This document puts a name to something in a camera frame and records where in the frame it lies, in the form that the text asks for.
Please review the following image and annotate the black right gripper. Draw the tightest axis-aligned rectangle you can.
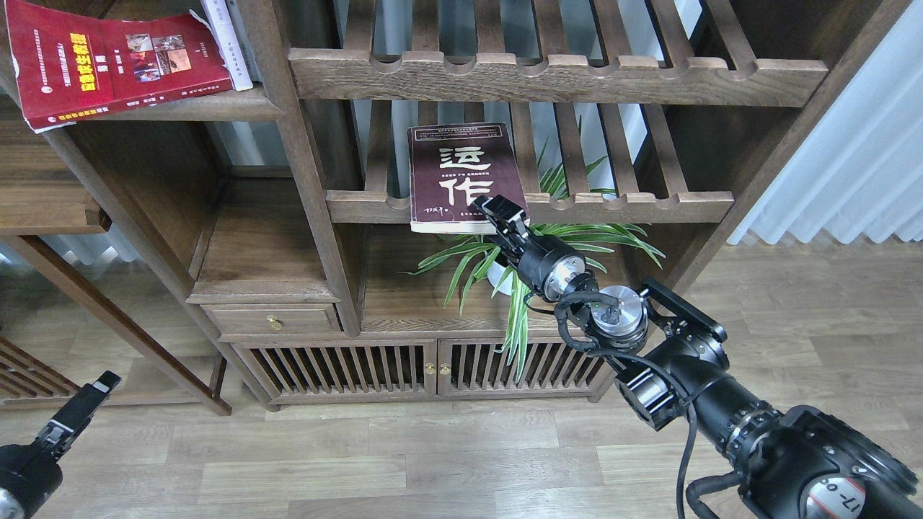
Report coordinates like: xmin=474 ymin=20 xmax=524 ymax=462
xmin=472 ymin=196 xmax=589 ymax=302

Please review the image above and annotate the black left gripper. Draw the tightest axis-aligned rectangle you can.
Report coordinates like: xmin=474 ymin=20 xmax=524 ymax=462
xmin=1 ymin=371 xmax=122 ymax=518

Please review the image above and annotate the dark maroon book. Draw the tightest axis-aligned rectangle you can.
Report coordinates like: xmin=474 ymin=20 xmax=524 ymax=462
xmin=407 ymin=122 xmax=527 ymax=234

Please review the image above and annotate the white lilac book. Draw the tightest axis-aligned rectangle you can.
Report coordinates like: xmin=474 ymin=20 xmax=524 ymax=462
xmin=199 ymin=1 xmax=253 ymax=92

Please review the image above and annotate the red book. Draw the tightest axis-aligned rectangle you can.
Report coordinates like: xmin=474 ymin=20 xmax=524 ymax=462
xmin=4 ymin=1 xmax=234 ymax=133

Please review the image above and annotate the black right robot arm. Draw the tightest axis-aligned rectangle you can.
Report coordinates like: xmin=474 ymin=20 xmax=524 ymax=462
xmin=472 ymin=196 xmax=921 ymax=518

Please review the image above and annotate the white plant pot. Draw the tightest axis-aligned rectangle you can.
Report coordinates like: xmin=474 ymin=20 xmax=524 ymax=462
xmin=487 ymin=262 xmax=519 ymax=298

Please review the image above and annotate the wooden side rack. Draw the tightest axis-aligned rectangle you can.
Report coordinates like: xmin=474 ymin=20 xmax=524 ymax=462
xmin=0 ymin=238 xmax=112 ymax=412

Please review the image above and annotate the green spider plant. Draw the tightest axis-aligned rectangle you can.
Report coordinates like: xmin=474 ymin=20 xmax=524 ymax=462
xmin=407 ymin=122 xmax=663 ymax=377

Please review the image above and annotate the dark wooden bookshelf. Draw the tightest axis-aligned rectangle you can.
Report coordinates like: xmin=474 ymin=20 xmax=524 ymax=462
xmin=44 ymin=1 xmax=910 ymax=410

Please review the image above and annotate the brass drawer knob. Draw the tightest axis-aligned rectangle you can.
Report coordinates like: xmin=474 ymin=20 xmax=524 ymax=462
xmin=267 ymin=315 xmax=284 ymax=332

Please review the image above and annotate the white upright book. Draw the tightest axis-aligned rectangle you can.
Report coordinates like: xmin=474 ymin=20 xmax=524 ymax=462
xmin=226 ymin=0 xmax=262 ymax=83

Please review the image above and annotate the white curtain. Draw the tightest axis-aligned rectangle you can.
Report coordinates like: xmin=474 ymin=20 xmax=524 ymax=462
xmin=728 ymin=1 xmax=922 ymax=245

